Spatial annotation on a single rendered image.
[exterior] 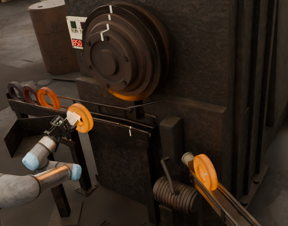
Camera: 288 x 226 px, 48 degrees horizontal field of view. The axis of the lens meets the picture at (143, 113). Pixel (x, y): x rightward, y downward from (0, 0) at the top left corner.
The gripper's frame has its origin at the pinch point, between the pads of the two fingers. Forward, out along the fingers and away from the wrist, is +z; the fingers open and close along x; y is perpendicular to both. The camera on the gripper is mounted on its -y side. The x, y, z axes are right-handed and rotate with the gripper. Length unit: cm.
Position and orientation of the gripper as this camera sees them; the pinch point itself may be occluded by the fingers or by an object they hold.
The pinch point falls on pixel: (79, 115)
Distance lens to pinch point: 165.8
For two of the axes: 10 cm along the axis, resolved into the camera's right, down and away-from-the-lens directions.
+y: -2.7, -7.1, -6.5
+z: 5.2, -6.8, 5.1
